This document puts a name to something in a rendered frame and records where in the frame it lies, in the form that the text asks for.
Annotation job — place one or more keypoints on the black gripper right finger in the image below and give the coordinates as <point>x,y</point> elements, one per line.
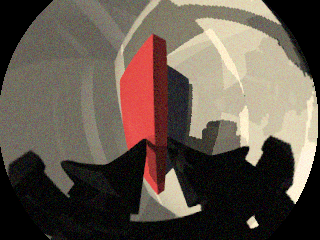
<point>196,171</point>

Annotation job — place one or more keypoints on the red lid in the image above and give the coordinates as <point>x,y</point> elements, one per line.
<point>144,107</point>

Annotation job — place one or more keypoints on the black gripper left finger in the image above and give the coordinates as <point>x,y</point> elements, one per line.
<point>121,178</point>

